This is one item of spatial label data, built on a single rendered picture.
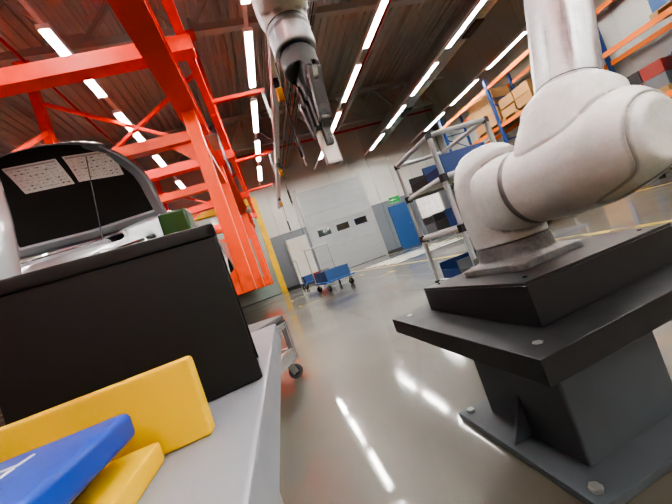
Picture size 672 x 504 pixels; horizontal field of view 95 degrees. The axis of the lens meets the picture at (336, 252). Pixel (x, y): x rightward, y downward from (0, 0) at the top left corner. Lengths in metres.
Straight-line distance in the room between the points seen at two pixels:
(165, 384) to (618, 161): 0.57
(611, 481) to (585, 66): 0.68
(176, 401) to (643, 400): 0.82
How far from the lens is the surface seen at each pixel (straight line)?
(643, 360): 0.86
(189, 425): 0.19
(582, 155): 0.58
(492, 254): 0.75
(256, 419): 0.18
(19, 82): 4.67
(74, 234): 4.47
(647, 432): 0.88
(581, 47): 0.72
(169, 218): 0.51
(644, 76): 10.34
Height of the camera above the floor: 0.51
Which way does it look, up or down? 2 degrees up
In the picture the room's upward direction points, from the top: 20 degrees counter-clockwise
